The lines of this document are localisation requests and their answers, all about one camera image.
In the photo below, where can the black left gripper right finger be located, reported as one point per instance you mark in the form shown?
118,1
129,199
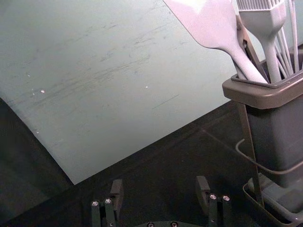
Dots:
202,191

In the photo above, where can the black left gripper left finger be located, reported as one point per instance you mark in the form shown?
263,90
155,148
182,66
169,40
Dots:
116,194

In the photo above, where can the black table cloth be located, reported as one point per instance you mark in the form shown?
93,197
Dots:
170,156

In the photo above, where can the black rack with steel bars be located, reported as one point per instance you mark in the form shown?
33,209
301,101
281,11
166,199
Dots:
254,165

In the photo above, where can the dark grey utensil holder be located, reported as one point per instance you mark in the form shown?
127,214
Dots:
277,123

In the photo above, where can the dark steel tongs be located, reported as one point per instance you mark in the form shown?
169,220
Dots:
247,45

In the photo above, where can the grey silicone spatula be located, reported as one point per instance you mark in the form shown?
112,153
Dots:
213,26

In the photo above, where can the grey silicone basting brush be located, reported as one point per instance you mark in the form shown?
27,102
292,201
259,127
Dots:
265,28

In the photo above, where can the plain pale wall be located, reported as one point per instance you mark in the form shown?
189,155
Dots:
94,71

